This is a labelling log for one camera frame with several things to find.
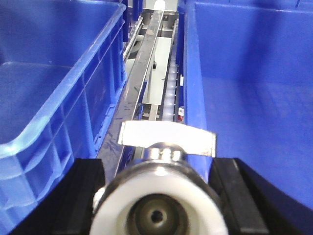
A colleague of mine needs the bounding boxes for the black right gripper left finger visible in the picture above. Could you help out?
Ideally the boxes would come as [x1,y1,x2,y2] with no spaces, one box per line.
[11,159,105,235]

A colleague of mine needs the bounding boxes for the metal valve with white handle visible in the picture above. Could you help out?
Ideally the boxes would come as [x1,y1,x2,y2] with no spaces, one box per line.
[90,120,229,235]

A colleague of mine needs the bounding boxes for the blue shelf box right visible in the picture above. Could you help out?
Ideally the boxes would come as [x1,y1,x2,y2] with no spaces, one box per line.
[183,0,313,208]

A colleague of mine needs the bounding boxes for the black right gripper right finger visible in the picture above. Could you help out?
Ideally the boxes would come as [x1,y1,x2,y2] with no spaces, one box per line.
[210,158,313,235]

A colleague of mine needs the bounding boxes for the blue shelf box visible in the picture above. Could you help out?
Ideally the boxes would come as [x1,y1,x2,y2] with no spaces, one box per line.
[0,0,126,235]
[183,0,313,208]

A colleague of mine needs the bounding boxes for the blue shelf box left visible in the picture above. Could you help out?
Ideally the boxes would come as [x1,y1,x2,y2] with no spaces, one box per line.
[0,0,126,235]

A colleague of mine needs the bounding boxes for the white roller track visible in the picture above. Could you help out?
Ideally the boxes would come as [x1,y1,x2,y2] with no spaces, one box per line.
[160,20,179,121]

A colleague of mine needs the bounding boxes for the steel shelf divider rail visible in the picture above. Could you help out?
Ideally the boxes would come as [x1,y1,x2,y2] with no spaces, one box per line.
[97,10,164,182]

